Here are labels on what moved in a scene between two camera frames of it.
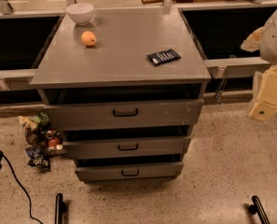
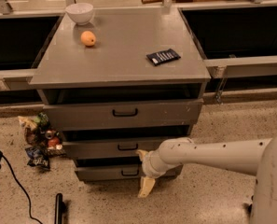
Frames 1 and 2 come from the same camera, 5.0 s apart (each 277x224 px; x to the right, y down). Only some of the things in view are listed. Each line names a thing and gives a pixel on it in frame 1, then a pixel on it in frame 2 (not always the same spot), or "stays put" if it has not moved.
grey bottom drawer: x=130 y=172 stays put
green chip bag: x=42 y=120 stays put
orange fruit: x=88 y=38 stays put
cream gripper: x=275 y=41 → x=148 y=166
